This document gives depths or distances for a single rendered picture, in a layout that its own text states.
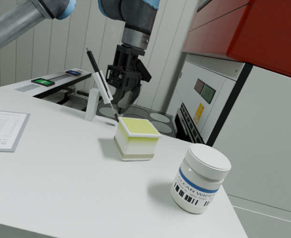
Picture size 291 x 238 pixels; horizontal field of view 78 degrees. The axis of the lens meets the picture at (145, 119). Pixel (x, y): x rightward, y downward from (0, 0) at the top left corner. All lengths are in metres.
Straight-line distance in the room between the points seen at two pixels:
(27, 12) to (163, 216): 0.85
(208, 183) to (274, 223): 0.59
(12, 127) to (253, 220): 0.79
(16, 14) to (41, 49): 2.01
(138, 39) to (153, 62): 2.02
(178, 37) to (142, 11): 2.04
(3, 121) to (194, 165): 0.38
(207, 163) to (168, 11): 2.37
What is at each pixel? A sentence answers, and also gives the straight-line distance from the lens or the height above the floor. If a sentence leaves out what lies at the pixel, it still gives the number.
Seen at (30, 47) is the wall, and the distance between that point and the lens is 2.99.
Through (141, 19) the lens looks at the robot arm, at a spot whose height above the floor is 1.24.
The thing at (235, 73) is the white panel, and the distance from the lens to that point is 0.54.
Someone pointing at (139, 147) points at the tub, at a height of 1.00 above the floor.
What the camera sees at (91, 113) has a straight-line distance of 0.49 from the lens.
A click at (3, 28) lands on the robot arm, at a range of 0.93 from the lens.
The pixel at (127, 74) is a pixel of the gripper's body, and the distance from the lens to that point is 0.50.
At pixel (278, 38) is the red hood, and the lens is 0.56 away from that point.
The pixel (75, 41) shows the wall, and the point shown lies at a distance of 2.71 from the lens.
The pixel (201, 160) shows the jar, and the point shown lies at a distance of 0.28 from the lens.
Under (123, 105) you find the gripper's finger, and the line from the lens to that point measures 0.56.
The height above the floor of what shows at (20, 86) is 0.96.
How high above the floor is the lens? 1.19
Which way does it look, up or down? 21 degrees down
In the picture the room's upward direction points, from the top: 18 degrees clockwise
